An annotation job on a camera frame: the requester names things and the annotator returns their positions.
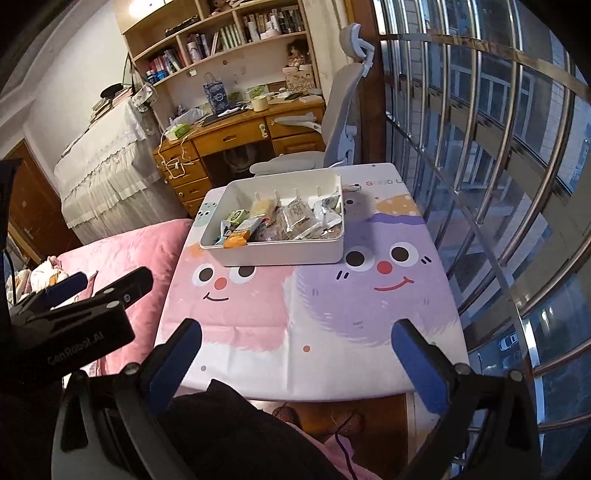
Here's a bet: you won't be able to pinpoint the orange snack packet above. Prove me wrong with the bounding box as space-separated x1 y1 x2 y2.
223 228 252 249

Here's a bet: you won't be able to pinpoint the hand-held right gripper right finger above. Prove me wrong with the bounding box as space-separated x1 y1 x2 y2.
390 318 541 480

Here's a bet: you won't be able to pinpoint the brown fuzzy slipper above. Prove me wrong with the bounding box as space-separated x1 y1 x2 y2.
272 401 303 428
330 408 365 437

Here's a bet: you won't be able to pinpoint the cartoon printed tablecloth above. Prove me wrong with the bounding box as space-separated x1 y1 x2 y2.
154 162 471 401

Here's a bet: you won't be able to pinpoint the clear packet of yellow puffs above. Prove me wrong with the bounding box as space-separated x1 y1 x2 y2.
277 198 319 241

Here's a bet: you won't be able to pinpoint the blue gift bag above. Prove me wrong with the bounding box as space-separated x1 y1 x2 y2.
202 71 229 116

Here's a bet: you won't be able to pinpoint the metal window bars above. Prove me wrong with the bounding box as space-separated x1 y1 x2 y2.
379 0 591 480

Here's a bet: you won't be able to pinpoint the row of colourful books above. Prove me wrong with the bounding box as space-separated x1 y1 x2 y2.
147 48 185 77

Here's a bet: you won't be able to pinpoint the pink blanket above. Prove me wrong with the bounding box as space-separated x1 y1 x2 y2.
55 218 195 374

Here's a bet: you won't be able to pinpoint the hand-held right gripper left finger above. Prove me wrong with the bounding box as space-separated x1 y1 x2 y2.
58 318 203 457

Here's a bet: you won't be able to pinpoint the purple clear snack packet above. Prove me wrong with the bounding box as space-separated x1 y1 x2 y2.
252 222 287 243

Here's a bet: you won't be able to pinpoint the brown wooden door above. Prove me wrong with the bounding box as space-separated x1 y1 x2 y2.
4 138 81 264

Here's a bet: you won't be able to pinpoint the grey office chair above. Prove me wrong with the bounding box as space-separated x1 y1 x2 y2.
249 23 376 176

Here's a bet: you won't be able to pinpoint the white patterned box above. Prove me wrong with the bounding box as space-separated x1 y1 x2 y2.
284 68 317 90

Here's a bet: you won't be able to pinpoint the white plastic bin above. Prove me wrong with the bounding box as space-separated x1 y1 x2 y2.
199 167 346 267

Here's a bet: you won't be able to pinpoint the wooden desk with drawers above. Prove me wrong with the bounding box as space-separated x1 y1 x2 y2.
152 95 326 217

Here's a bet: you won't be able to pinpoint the white charger cable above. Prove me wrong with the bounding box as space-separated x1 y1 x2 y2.
157 124 199 178

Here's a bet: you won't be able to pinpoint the row of pale books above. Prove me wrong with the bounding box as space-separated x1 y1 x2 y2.
187 23 243 61

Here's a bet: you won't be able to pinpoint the person's pink pants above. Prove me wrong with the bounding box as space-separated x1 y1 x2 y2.
295 425 384 480

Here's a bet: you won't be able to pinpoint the wooden bookshelf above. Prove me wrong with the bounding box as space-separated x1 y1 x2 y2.
113 0 321 130

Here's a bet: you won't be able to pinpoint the white printed cloth bundle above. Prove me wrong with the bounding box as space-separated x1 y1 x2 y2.
9 256 70 301

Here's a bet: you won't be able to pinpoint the brown-haired doll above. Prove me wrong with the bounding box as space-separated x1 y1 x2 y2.
286 41 309 70

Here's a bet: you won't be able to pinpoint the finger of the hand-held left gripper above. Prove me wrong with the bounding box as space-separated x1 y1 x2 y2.
41 266 154 313
9 272 88 319

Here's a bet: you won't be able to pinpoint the row of dark books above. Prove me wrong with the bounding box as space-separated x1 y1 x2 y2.
242 4 305 42

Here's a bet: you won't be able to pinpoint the white floral pouch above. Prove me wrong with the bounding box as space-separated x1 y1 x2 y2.
131 83 155 112

